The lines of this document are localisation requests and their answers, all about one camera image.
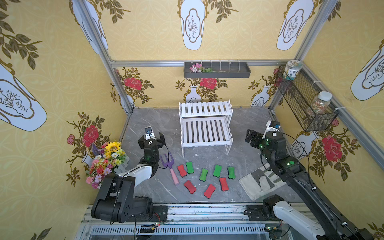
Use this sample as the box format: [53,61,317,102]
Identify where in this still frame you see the red whiteboard eraser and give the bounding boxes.
[219,178,229,192]
[177,164,188,178]
[184,180,197,194]
[204,184,216,199]

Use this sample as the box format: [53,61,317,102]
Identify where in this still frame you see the green whiteboard eraser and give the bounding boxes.
[213,165,223,178]
[199,168,209,182]
[186,162,194,174]
[228,167,236,180]

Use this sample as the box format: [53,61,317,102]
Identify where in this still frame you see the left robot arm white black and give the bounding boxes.
[91,127,166,224]

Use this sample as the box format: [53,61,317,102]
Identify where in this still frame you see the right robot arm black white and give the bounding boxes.
[245,130,373,240]

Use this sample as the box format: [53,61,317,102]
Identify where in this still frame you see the white wooden slatted shelf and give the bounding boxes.
[179,100,234,157]

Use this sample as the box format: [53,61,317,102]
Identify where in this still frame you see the purple pink garden fork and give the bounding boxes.
[160,152,180,186]

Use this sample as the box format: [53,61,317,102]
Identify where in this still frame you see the grey white oven mitt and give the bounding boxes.
[239,166,286,201]

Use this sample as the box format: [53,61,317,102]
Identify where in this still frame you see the colourful artificial flower bouquet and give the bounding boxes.
[86,142,126,189]

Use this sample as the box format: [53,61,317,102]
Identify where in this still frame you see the clear jar colourful sweets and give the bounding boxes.
[310,91,333,115]

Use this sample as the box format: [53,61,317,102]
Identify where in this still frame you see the patterned jar white lid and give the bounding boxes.
[282,60,303,81]

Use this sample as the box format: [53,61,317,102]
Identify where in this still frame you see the small pink flower sprig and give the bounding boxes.
[190,63,214,73]

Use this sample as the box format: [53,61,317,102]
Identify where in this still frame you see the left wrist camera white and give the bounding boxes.
[145,126,156,140]

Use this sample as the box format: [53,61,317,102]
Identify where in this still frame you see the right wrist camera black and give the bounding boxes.
[263,121,281,140]

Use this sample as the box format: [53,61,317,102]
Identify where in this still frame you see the black wire wall basket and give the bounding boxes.
[276,66,339,132]

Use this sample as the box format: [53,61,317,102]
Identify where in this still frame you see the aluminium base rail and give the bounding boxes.
[74,202,344,240]

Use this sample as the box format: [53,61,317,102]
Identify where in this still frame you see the dark grey wall tray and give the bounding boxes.
[184,61,251,79]

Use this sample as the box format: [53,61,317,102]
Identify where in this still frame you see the aluminium corner frame post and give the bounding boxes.
[69,1,133,116]

